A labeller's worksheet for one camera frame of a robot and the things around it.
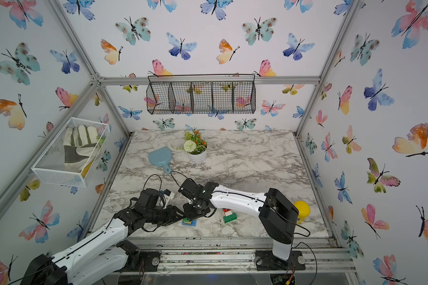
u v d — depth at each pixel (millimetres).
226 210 859
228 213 845
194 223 819
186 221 773
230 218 841
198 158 1025
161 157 1086
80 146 765
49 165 633
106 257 571
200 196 591
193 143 923
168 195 782
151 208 659
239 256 758
